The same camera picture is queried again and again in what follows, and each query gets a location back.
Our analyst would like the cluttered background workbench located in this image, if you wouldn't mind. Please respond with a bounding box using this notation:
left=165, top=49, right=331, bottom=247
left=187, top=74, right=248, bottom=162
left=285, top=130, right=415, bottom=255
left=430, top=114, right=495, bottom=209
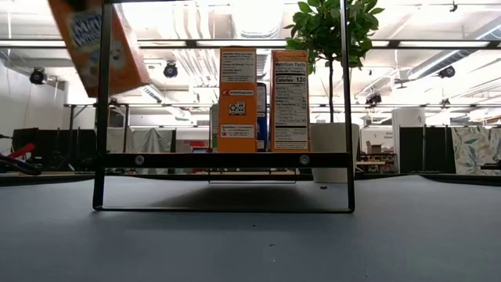
left=356, top=153, right=393, bottom=175

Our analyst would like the black partition panel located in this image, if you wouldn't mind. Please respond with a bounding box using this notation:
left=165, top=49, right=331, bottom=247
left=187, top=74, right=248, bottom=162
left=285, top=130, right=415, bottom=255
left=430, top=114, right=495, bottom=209
left=398, top=125, right=457, bottom=175

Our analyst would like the black-legged background table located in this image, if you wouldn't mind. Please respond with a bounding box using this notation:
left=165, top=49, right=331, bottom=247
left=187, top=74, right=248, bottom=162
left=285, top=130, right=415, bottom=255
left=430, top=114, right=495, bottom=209
left=64, top=103, right=130, bottom=132

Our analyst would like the black metal wood-top shelf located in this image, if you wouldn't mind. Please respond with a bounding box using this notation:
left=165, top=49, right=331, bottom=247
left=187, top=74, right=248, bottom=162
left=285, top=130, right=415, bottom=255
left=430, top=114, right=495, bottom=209
left=92, top=0, right=356, bottom=215

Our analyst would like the blue Frosted Flakes cereal box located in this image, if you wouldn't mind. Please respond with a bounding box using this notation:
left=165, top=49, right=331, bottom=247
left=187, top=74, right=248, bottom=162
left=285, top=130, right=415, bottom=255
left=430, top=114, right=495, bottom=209
left=256, top=81, right=269, bottom=153

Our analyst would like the black desk with monitors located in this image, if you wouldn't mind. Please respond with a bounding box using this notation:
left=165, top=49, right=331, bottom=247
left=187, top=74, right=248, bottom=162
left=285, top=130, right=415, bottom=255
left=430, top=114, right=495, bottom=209
left=11, top=127, right=97, bottom=173

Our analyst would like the black table frame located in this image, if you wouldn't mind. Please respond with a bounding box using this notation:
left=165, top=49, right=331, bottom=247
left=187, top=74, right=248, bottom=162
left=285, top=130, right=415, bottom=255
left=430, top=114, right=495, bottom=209
left=0, top=171, right=501, bottom=187

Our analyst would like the gray hanging cloth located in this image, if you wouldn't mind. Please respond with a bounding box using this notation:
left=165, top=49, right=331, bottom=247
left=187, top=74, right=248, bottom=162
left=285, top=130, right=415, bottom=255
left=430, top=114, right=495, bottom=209
left=106, top=127, right=177, bottom=154

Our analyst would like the floral patterned curtain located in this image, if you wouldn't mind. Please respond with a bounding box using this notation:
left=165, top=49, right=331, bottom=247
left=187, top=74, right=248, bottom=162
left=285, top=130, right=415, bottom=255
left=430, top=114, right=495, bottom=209
left=450, top=125, right=501, bottom=176

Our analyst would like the blue table mat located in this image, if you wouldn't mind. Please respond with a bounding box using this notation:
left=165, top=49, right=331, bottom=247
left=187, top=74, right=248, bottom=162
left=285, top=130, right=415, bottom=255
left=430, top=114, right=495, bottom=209
left=0, top=174, right=501, bottom=282

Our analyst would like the red background object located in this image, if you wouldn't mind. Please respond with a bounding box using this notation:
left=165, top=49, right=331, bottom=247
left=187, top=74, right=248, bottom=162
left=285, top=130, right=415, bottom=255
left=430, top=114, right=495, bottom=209
left=6, top=142, right=37, bottom=160

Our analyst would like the orange Frosted Mini-Wheats cereal box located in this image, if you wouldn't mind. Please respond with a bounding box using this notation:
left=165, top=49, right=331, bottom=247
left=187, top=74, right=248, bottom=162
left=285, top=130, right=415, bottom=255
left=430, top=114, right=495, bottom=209
left=46, top=0, right=151, bottom=99
left=269, top=49, right=311, bottom=153
left=217, top=47, right=259, bottom=154

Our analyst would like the white plant pot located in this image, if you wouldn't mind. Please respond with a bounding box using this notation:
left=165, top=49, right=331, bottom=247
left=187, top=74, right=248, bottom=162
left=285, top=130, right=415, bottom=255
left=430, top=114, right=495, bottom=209
left=310, top=122, right=361, bottom=184

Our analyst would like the brown cardboard box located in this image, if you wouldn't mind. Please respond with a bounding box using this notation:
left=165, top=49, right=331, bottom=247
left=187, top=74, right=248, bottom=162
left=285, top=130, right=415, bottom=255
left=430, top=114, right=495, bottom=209
left=366, top=140, right=387, bottom=155

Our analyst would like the green leafy potted tree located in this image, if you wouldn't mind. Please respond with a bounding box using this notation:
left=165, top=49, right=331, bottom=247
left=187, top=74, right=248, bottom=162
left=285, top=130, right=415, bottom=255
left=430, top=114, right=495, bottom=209
left=283, top=0, right=387, bottom=125

